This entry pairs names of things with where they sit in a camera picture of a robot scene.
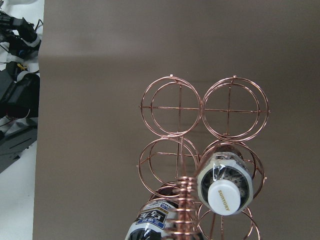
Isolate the copper wire bottle basket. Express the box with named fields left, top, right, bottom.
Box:
left=137, top=75, right=270, bottom=240

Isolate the tea bottle white cap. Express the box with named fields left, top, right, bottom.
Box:
left=196, top=144, right=253, bottom=216

